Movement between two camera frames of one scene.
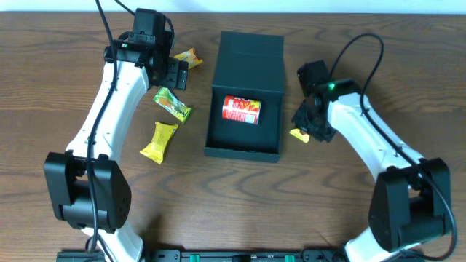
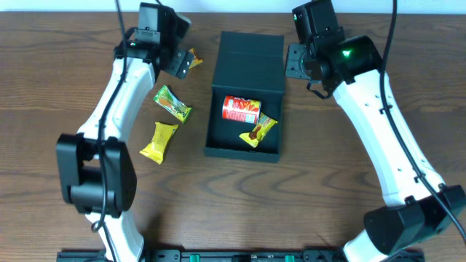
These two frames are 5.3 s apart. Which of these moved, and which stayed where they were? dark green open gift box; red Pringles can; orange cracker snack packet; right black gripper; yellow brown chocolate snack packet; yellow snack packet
Moved: right black gripper; yellow brown chocolate snack packet
Stayed: yellow snack packet; orange cracker snack packet; dark green open gift box; red Pringles can
